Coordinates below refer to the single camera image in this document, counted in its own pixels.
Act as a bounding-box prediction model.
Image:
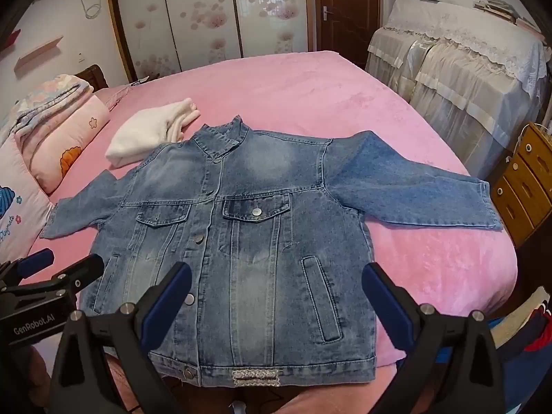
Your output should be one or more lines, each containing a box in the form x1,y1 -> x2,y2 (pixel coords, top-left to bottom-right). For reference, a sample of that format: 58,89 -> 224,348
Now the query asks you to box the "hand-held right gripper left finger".
49,262 -> 193,414

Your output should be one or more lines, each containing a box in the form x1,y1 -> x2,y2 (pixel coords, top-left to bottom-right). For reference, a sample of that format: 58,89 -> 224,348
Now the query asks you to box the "brown wooden door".
313,0 -> 384,70

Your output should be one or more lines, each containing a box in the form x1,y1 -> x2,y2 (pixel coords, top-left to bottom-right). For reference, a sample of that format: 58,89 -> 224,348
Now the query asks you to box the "dark wooden headboard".
73,65 -> 108,92

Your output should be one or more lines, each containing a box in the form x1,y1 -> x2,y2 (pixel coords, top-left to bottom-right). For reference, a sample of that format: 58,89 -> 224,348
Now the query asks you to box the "beige knit cloth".
492,287 -> 550,348

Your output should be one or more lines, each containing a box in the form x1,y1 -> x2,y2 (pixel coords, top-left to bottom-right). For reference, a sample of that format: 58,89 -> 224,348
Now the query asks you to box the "blue denim jacket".
40,115 -> 504,389

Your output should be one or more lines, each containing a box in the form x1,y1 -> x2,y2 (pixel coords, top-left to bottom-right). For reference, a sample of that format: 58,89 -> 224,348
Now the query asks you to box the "pale pillow with blue print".
0,138 -> 55,264

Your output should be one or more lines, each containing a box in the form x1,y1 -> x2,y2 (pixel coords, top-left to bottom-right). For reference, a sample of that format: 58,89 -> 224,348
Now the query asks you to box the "furniture under cream lace cover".
366,0 -> 552,177

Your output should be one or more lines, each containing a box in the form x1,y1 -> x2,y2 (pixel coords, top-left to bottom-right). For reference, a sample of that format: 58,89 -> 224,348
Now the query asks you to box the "red and navy garment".
515,302 -> 552,361

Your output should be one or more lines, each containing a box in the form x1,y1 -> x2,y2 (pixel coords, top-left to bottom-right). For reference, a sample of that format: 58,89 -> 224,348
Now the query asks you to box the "stack of books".
472,0 -> 545,35

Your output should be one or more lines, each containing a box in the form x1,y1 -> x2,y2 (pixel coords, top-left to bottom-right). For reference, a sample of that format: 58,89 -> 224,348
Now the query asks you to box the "floral sliding-door wardrobe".
106,0 -> 319,83

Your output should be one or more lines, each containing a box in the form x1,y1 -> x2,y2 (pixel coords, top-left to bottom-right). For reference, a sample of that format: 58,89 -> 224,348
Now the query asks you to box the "pink fleece bed blanket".
19,49 -> 518,380

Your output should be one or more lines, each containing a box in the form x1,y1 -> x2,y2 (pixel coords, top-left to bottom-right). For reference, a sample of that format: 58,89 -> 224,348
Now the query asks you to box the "folded floral quilt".
0,73 -> 94,147

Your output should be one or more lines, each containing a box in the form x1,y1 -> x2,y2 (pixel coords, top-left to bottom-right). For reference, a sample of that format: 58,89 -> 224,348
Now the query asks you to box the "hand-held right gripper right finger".
361,262 -> 506,414

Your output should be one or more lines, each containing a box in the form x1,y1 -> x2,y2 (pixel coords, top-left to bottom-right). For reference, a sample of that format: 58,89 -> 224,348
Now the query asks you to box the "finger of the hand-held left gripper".
0,248 -> 55,289
9,254 -> 106,299

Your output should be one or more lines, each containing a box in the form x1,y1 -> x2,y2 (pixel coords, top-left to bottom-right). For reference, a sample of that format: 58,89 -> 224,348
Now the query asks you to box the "white folded sweater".
106,98 -> 201,168

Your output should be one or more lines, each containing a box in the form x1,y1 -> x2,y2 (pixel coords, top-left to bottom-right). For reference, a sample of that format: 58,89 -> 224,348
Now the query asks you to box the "pink wall shelf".
13,37 -> 63,72

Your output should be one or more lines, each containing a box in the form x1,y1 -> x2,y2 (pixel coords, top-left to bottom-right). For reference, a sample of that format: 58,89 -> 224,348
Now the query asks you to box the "pink pillow with orange print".
15,95 -> 111,195

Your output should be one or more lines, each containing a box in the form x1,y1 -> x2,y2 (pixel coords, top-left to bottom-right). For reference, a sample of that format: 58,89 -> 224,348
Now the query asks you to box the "wooden drawer cabinet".
492,123 -> 552,247

